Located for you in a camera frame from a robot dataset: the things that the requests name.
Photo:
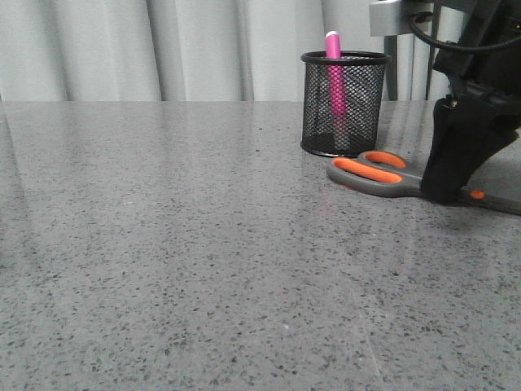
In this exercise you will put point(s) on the black mesh pen holder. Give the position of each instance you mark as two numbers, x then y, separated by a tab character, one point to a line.
364	74

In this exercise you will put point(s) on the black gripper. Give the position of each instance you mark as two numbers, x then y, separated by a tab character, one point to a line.
482	114

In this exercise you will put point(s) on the grey orange scissors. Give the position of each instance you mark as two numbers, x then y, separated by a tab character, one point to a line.
388	175

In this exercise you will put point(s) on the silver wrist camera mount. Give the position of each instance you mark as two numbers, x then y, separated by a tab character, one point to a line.
391	17

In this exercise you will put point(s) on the pink highlighter pen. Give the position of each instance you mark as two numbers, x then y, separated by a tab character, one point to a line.
337	93

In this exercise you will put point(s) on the grey curtain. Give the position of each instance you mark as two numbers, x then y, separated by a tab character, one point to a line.
191	50

